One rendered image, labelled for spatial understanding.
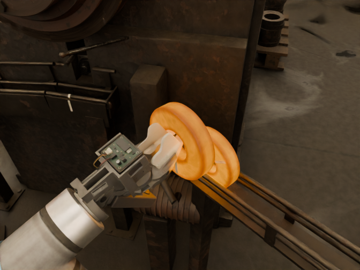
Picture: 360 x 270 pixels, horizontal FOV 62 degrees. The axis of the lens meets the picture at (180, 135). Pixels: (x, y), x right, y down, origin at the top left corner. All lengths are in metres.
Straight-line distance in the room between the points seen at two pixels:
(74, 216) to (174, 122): 0.22
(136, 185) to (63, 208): 0.11
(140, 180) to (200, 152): 0.11
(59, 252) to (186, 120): 0.28
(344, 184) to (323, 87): 0.91
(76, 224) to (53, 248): 0.04
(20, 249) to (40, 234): 0.03
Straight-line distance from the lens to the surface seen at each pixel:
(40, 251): 0.49
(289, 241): 0.64
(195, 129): 0.50
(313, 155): 1.84
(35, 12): 0.72
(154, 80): 0.79
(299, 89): 2.34
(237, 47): 0.80
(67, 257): 0.51
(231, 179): 0.67
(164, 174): 0.51
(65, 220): 0.48
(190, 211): 0.86
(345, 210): 1.65
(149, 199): 0.58
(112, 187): 0.50
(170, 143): 0.52
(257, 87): 2.27
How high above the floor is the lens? 1.22
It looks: 43 degrees down
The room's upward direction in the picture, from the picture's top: straight up
